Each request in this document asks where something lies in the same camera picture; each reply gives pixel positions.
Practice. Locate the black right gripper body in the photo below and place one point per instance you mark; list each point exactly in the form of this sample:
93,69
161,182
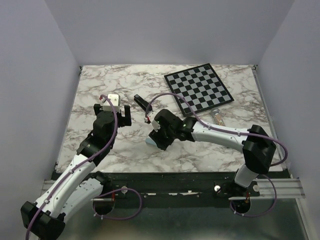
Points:
166,136

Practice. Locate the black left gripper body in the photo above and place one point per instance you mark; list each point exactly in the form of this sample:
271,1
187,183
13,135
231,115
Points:
98,109

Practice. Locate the black stapler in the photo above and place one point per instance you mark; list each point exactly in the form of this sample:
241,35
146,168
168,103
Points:
141,102

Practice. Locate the light blue mini stapler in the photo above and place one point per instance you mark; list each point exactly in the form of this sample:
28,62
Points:
151,143

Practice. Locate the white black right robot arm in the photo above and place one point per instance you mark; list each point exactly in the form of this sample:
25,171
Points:
257,147

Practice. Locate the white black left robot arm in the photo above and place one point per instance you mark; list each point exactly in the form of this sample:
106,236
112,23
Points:
47,216

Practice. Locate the glitter filled clear tube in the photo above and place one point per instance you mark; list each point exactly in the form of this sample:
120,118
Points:
217,117

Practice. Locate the black grey chessboard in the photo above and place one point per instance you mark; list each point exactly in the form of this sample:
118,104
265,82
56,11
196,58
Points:
201,88

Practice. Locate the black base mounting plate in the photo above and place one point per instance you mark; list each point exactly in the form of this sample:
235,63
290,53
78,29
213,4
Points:
105,202

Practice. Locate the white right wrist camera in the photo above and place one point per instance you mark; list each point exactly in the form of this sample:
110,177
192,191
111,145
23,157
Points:
150,119

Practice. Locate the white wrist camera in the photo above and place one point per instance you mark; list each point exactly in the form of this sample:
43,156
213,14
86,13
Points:
114,99
150,119

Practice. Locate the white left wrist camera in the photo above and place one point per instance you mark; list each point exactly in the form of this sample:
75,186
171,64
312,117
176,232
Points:
114,99

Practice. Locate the aluminium frame rail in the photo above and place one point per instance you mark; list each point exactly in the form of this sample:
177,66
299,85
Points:
259,189

